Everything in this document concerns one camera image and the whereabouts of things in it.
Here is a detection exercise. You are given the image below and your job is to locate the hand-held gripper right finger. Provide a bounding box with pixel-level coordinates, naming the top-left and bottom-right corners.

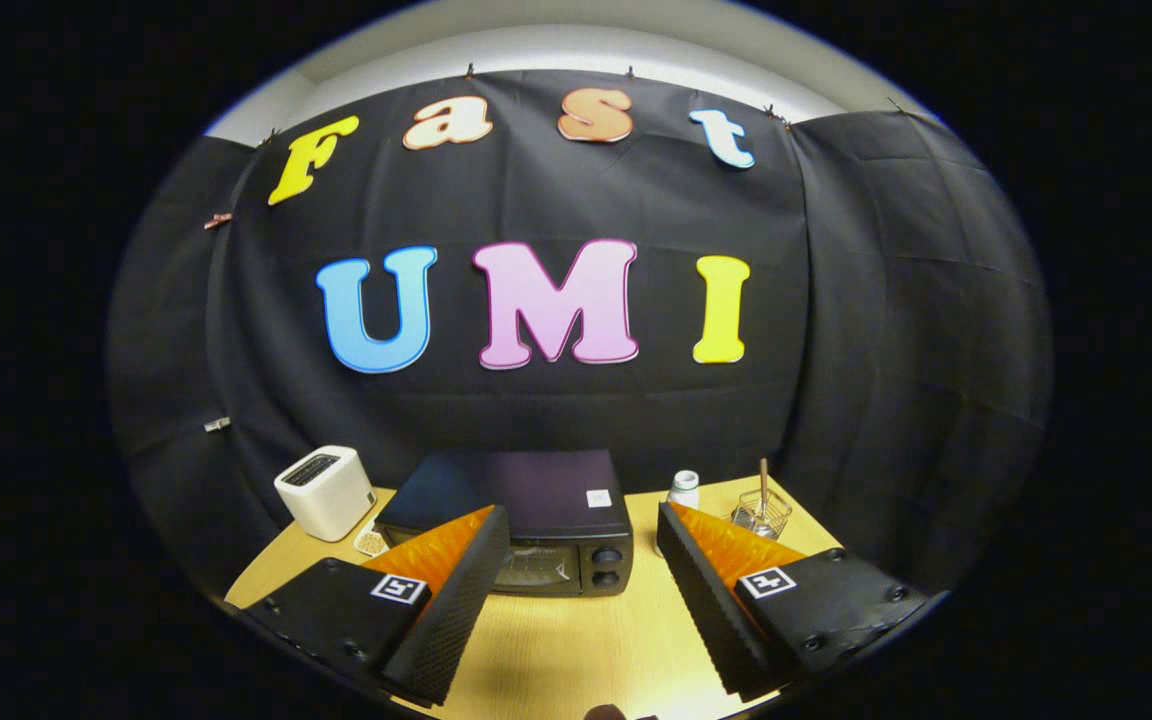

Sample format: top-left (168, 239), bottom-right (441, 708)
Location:
top-left (656, 500), bottom-right (937, 701)

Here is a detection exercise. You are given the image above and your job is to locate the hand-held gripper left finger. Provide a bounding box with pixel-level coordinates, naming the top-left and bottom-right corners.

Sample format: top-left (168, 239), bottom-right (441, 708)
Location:
top-left (241, 504), bottom-right (512, 707)

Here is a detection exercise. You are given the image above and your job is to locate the black toaster oven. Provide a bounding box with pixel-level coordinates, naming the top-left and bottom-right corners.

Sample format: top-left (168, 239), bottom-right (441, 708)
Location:
top-left (374, 449), bottom-right (634, 599)

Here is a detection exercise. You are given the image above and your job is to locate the white bread toaster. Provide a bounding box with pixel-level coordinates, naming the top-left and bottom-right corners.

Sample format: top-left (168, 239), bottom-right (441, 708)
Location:
top-left (273, 445), bottom-right (377, 543)

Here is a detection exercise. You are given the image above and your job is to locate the white bottle green label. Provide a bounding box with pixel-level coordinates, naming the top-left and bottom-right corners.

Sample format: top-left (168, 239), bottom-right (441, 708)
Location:
top-left (652, 470), bottom-right (701, 557)

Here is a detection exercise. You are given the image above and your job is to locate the wire mesh basket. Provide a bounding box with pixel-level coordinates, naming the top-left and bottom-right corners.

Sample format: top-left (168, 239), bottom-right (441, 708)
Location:
top-left (731, 487), bottom-right (794, 542)

